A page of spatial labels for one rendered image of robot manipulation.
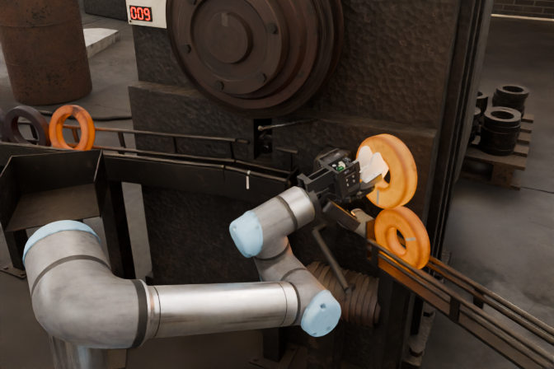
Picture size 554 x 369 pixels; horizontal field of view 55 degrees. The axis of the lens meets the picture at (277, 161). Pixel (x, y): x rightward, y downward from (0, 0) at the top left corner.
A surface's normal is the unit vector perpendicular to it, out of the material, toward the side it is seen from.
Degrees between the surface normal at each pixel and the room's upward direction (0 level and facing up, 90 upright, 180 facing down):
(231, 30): 90
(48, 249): 21
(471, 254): 0
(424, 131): 0
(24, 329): 0
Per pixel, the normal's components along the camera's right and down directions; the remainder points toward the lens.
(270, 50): -0.41, 0.42
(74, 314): 0.04, -0.06
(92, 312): 0.20, -0.20
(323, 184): 0.51, 0.40
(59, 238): 0.00, -0.90
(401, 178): -0.85, 0.21
